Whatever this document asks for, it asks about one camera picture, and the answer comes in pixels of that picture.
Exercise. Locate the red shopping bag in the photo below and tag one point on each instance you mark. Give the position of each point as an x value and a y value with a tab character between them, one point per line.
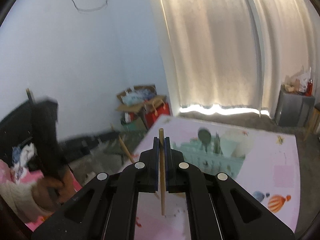
158	108

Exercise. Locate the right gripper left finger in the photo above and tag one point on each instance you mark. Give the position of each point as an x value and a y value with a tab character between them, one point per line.
105	208

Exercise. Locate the cream curtain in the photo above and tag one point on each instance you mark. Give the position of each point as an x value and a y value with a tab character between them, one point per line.
222	56

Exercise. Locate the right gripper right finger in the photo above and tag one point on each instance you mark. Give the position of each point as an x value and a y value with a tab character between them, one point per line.
217	206

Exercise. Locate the red bottle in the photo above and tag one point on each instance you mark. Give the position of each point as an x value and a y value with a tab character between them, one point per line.
309	88

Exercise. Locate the white plastic bag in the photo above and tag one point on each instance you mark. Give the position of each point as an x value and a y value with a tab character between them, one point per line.
298	83

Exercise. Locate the wooden chair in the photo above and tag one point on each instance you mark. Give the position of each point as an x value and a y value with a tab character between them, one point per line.
314	121

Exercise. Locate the grey cabinet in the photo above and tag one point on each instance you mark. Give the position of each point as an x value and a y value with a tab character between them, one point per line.
293	110

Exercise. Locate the wooden chopstick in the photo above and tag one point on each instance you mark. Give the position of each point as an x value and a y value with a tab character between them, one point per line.
125	149
162	170

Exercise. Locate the person hand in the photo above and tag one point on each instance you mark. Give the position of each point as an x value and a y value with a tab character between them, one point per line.
50	193

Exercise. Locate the green plastic utensil holder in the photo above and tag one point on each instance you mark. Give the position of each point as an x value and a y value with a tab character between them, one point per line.
210	162

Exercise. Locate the metal spoon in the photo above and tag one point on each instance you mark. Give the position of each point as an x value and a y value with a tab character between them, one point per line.
204	137

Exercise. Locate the cardboard box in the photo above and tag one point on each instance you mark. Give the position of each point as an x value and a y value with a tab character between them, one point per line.
140	97

